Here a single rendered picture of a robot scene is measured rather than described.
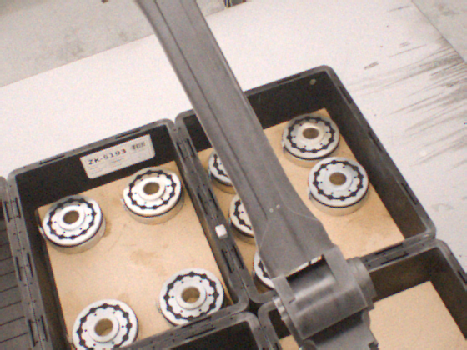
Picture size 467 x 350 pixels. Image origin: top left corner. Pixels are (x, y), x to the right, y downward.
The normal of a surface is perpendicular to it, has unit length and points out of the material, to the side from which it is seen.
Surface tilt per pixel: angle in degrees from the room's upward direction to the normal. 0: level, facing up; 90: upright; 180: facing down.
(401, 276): 90
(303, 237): 36
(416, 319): 0
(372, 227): 0
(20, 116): 0
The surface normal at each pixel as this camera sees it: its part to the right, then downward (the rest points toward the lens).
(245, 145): -0.02, -0.04
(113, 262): -0.11, -0.61
